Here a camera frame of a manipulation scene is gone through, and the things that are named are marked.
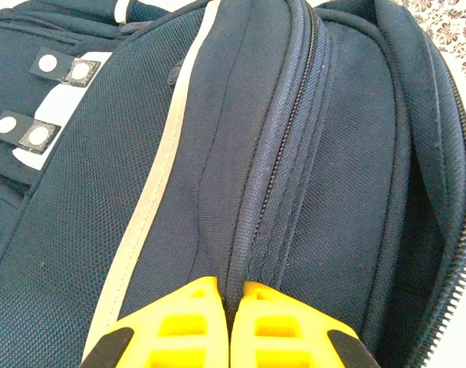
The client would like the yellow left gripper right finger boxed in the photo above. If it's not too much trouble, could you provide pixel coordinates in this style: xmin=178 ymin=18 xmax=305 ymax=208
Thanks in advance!
xmin=229 ymin=281 xmax=382 ymax=368

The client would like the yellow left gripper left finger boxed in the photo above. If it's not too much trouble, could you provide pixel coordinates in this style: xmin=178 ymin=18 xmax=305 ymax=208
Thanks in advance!
xmin=79 ymin=275 xmax=231 ymax=368

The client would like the navy blue backpack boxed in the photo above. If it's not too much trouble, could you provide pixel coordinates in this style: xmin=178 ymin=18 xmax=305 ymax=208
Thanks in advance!
xmin=0 ymin=0 xmax=466 ymax=368

